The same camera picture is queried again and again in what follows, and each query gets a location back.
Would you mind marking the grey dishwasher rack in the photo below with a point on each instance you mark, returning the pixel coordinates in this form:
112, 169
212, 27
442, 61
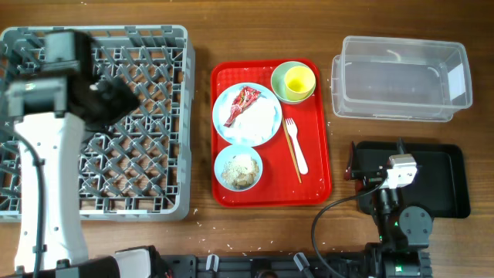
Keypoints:
139, 169

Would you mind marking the red snack wrapper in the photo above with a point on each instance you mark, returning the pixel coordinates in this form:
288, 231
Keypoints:
243, 100

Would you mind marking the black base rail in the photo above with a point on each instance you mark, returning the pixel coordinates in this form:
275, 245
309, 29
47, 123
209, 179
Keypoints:
145, 261

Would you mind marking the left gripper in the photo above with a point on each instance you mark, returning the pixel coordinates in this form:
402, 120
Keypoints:
126, 100

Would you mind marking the black tray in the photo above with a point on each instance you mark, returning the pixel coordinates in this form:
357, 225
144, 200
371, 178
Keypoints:
440, 186

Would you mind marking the small light blue bowl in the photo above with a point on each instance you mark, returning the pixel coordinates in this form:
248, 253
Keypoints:
226, 154

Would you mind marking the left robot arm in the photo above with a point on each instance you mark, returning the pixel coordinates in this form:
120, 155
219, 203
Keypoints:
51, 110

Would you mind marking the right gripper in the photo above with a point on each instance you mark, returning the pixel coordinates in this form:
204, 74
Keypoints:
367, 177

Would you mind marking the light blue plate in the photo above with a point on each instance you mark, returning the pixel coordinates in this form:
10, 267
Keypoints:
222, 107

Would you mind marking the yellow cup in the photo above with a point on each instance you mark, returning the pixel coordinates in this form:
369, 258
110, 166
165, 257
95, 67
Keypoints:
299, 82

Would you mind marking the white plastic fork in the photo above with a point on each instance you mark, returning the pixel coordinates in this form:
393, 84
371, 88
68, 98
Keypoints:
300, 159

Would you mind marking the red plastic tray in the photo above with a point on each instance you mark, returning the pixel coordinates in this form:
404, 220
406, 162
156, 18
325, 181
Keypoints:
279, 185

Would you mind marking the white napkin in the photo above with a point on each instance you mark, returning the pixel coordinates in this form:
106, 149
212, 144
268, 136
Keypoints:
254, 125

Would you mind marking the food scraps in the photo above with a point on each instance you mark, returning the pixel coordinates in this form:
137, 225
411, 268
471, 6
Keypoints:
240, 172

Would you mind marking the clear plastic bin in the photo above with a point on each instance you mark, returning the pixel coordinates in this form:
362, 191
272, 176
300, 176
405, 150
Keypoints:
383, 78

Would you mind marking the wooden chopstick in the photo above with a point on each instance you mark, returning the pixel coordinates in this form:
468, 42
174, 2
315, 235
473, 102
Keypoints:
289, 142

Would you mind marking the green bowl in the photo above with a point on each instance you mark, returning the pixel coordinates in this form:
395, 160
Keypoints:
278, 83

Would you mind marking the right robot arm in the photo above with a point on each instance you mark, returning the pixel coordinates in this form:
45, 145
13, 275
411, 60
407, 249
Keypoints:
404, 230

